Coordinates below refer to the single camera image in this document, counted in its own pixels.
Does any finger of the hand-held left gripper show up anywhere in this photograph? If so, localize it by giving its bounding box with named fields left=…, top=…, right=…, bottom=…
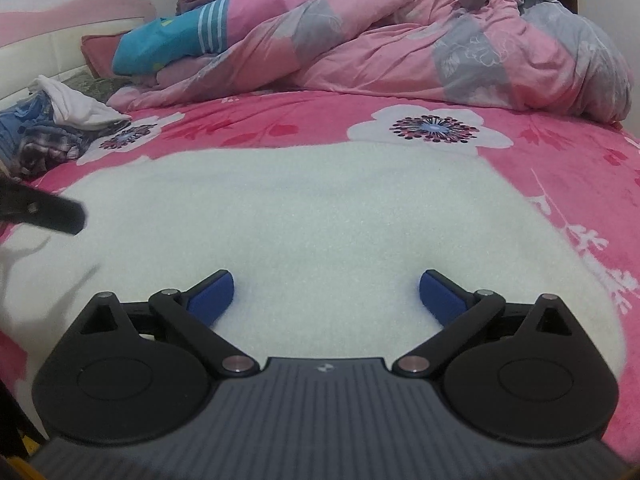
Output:
left=0, top=176, right=85, bottom=235

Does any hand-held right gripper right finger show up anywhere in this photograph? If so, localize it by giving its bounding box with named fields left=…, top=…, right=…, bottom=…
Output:
left=392, top=269, right=576, bottom=378

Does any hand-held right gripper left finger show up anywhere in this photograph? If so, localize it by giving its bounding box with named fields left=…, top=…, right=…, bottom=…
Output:
left=75, top=269, right=261, bottom=378

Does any white deer sweater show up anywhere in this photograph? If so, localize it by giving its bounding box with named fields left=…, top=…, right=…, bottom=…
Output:
left=0, top=141, right=628, bottom=456

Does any plaid shirt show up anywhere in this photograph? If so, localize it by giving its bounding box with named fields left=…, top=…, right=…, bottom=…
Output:
left=17, top=122, right=108, bottom=181

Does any blue denim garment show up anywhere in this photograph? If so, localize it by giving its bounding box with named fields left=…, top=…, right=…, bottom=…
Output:
left=0, top=95, right=56, bottom=171

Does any white t-shirt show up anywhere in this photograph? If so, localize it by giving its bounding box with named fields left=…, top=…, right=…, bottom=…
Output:
left=27, top=75, right=132, bottom=131

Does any green patterned pillow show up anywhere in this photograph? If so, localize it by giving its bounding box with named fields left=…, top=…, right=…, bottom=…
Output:
left=55, top=71, right=132, bottom=103

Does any pink white headboard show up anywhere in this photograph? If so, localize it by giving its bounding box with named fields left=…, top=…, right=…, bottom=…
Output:
left=0, top=0, right=157, bottom=111

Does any pink cushion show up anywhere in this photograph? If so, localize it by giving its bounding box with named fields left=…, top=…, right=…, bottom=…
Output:
left=81, top=34, right=132, bottom=80

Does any pink floral blanket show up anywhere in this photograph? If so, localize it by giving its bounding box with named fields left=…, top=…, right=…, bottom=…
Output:
left=0, top=87, right=640, bottom=461

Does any blue striped quilt cover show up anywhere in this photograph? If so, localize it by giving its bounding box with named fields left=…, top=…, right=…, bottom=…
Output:
left=111, top=0, right=231, bottom=77

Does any pink grey floral quilt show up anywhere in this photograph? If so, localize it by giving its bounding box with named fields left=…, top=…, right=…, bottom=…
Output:
left=107, top=0, right=632, bottom=123

